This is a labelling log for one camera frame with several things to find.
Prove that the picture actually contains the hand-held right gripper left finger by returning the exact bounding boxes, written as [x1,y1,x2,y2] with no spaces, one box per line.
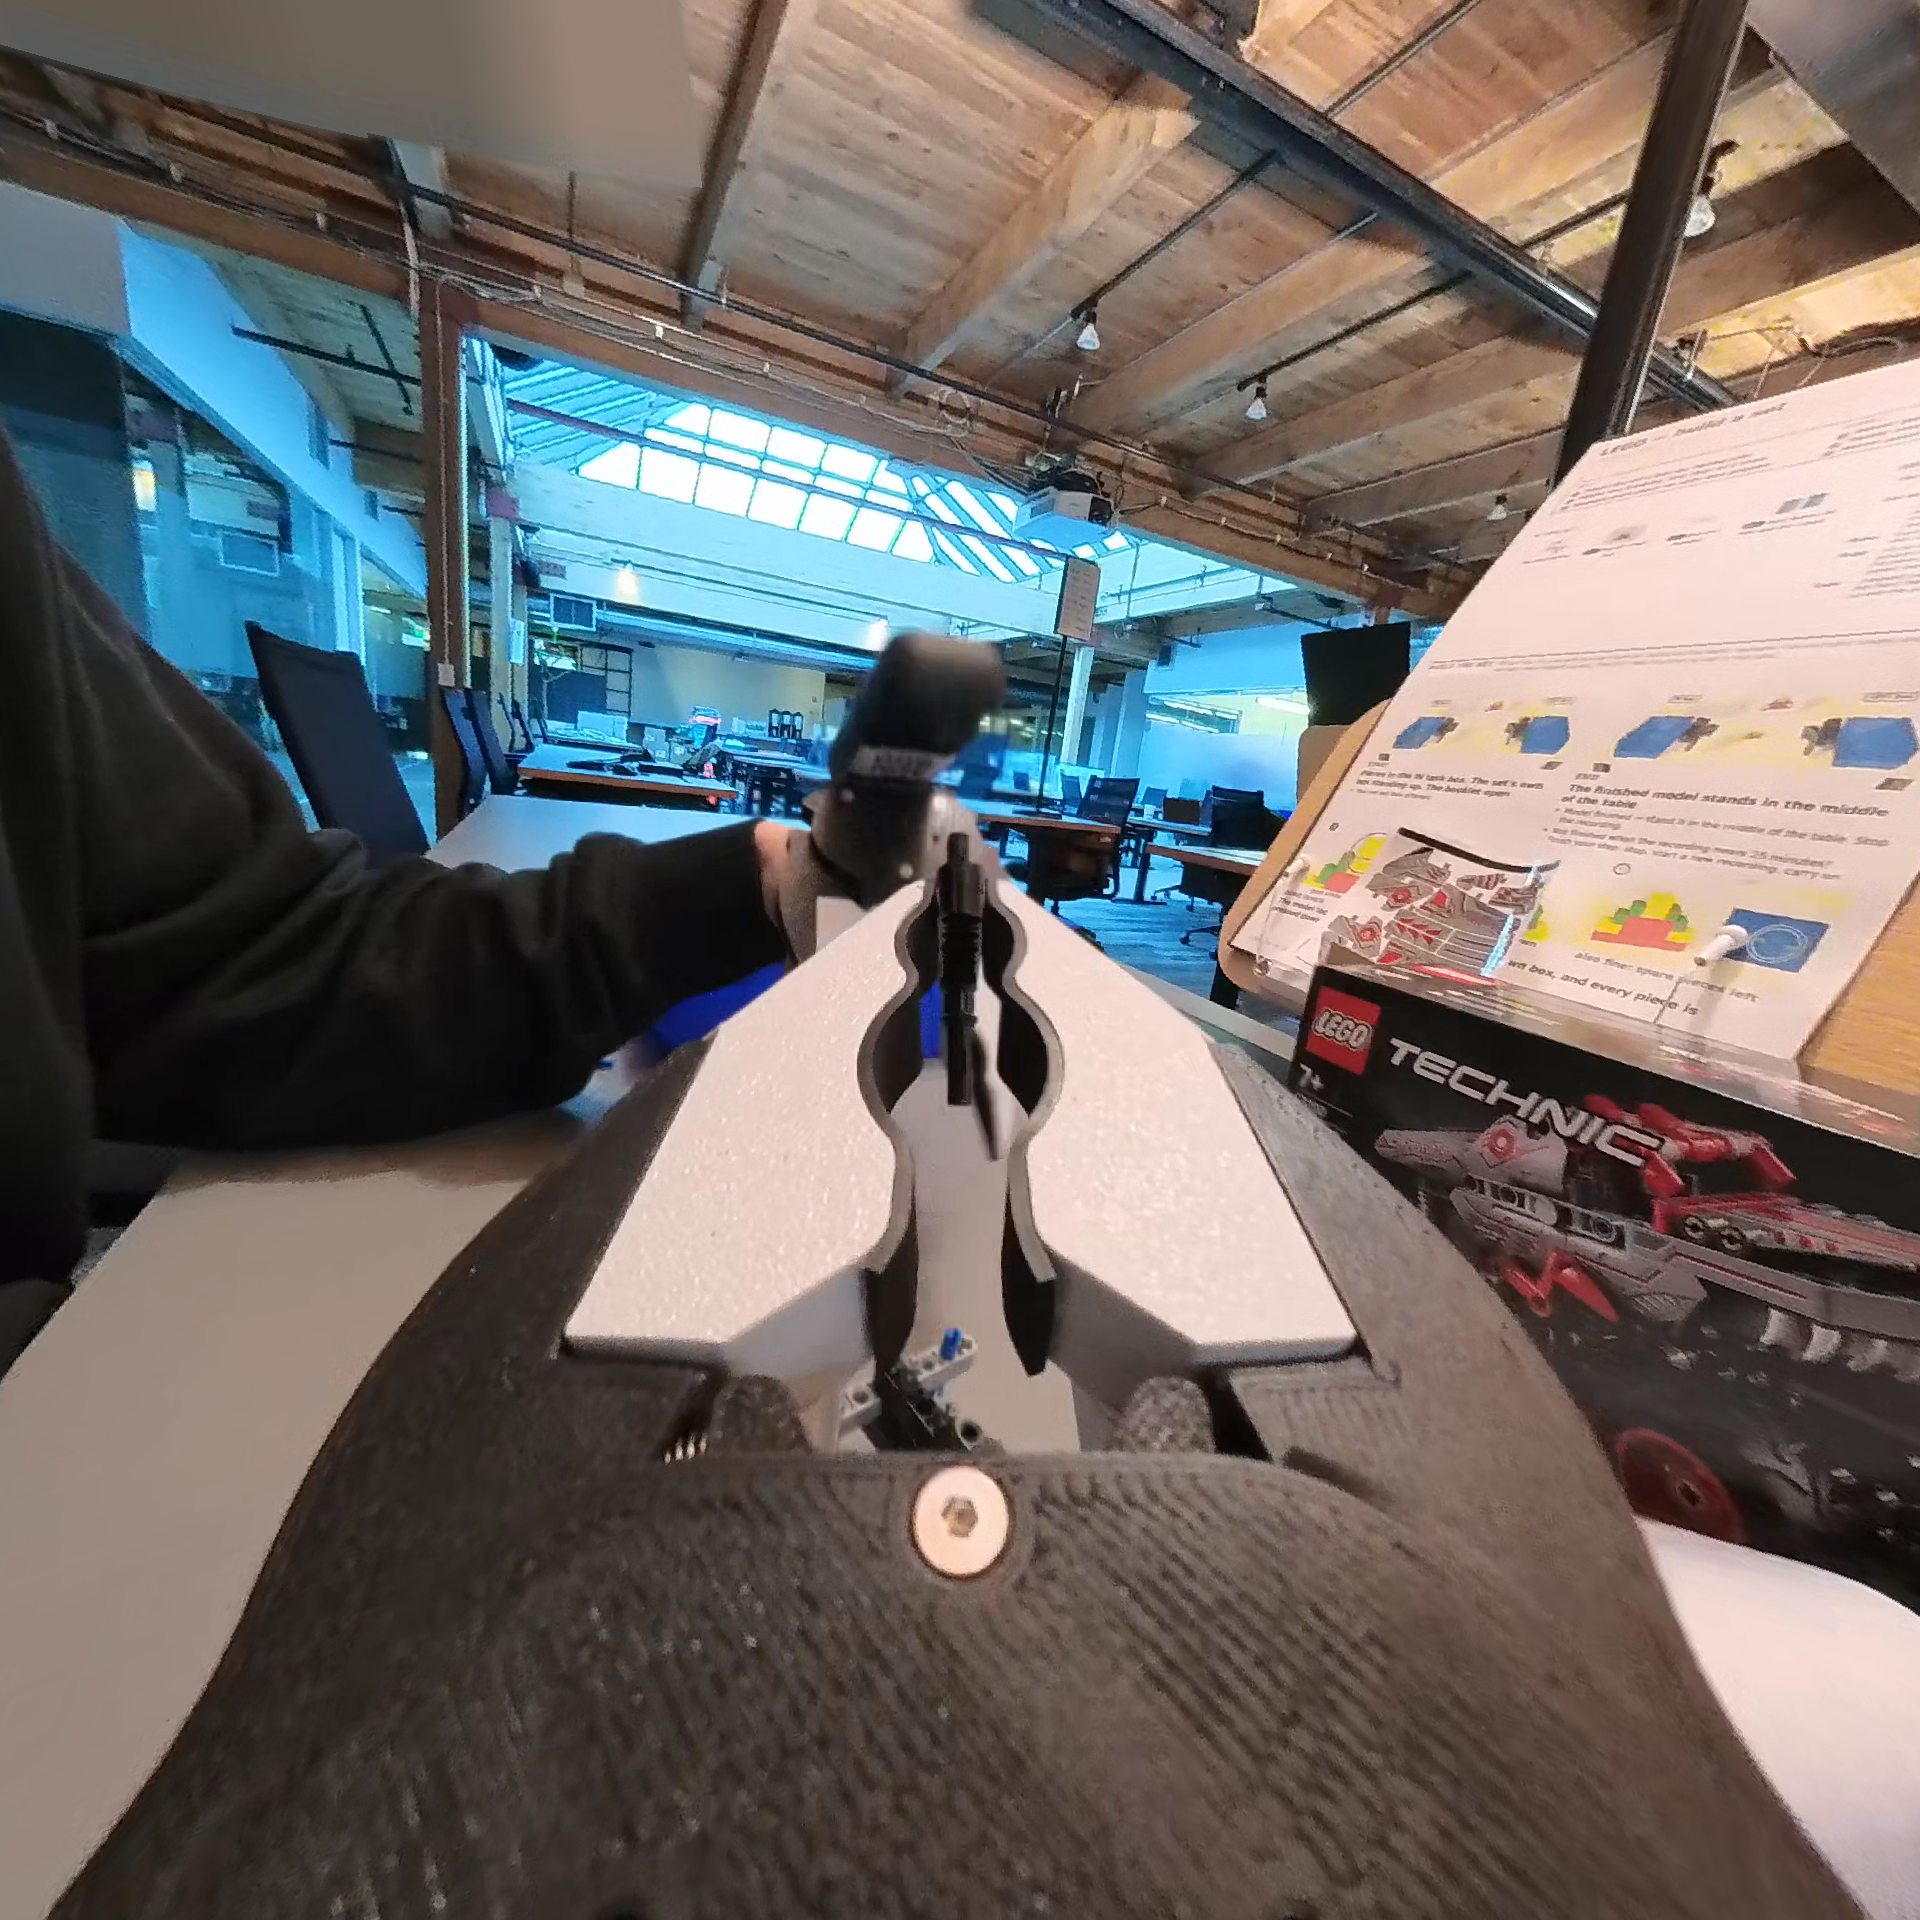
[561,883,926,1373]

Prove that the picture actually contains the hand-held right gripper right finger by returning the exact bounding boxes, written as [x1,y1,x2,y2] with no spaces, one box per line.
[982,885,1359,1376]

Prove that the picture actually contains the black holed beam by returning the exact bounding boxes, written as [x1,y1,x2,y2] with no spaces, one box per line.
[930,832,1001,1161]

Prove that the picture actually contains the grey black brick model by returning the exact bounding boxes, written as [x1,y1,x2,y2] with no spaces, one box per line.
[837,1325,994,1457]

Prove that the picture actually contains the person's left forearm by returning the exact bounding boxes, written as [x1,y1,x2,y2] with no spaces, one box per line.
[88,814,792,1153]

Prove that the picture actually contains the long wooden office desk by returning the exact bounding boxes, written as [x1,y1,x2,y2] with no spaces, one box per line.
[517,740,741,814]

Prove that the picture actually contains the grey desk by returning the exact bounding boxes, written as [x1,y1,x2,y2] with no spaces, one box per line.
[0,795,1306,1920]

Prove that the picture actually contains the person's left hand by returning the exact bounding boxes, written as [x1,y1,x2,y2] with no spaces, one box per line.
[749,819,823,965]

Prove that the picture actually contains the blue bin with white label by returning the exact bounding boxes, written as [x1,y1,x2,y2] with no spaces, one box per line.
[634,957,798,1061]

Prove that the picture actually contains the ceiling projector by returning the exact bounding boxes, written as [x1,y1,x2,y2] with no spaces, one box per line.
[1009,464,1120,550]

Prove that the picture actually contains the clear plastic bag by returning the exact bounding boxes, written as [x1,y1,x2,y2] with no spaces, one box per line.
[1250,837,1556,987]

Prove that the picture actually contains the black toy truck box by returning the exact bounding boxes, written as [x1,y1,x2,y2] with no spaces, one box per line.
[1286,960,1920,1596]

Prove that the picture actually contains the dark office chair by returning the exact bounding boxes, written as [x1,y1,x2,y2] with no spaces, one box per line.
[242,621,431,859]

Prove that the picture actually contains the wooden instruction board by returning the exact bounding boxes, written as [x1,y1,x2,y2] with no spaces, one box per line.
[1210,353,1920,1116]

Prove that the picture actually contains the black steel post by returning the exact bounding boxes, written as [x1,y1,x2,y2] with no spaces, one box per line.
[1551,0,1753,484]

